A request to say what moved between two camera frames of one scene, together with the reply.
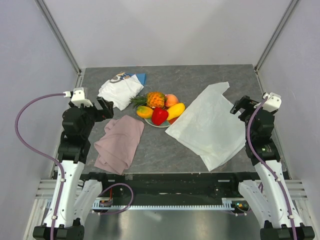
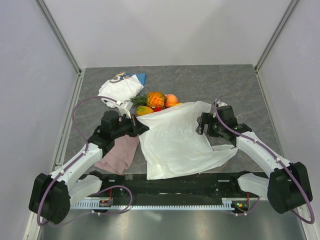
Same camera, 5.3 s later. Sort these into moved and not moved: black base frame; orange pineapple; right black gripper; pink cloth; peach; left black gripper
Moved: left black gripper; right black gripper
Not moved: black base frame; orange pineapple; peach; pink cloth
